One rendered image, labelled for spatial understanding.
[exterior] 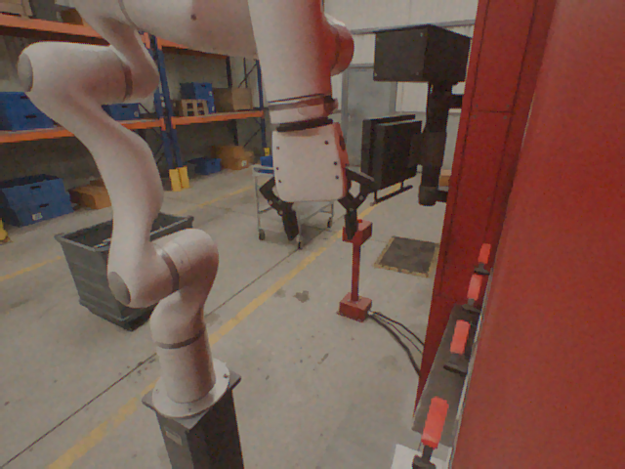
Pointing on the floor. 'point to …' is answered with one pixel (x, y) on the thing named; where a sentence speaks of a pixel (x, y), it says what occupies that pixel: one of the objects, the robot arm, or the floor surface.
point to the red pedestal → (359, 306)
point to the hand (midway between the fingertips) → (320, 231)
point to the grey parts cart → (292, 209)
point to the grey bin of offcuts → (96, 275)
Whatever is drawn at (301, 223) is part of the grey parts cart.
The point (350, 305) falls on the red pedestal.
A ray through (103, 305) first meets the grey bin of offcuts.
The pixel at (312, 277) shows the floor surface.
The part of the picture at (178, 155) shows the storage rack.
